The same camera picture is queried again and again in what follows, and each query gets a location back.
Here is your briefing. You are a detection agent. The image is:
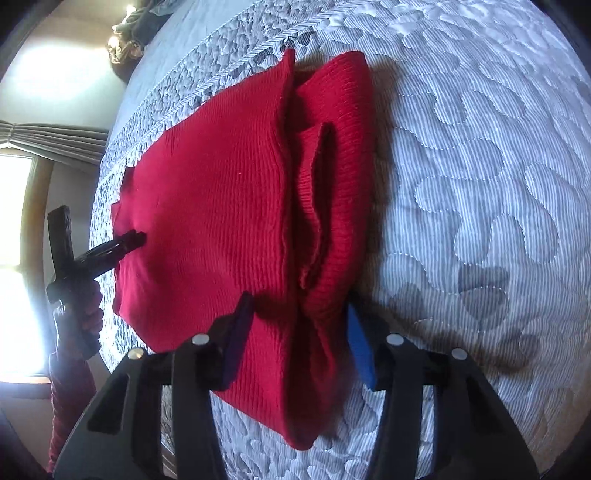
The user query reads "red knit sweater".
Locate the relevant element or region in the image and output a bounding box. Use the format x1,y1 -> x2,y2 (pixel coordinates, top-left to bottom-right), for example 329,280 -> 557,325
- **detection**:
111,51 -> 376,450

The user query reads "red-sleeved left forearm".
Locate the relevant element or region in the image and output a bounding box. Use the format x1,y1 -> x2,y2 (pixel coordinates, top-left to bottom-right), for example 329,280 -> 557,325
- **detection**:
47,351 -> 96,474

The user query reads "pile of clothes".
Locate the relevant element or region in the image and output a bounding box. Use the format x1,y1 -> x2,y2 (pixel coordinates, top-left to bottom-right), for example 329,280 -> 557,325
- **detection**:
107,0 -> 183,65

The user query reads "person's left hand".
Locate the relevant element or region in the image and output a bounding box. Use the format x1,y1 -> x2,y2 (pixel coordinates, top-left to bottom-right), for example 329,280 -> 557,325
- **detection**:
53,280 -> 104,360

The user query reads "grey curtain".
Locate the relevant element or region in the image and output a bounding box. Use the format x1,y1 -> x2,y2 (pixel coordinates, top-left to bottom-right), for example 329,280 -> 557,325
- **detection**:
1,120 -> 108,167

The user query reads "grey quilted leaf bedspread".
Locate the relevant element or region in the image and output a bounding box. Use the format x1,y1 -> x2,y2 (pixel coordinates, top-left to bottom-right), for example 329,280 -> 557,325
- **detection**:
89,1 -> 590,479

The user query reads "wooden window frame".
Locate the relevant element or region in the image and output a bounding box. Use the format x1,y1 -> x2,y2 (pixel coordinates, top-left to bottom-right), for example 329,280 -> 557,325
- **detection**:
20,157 -> 55,360

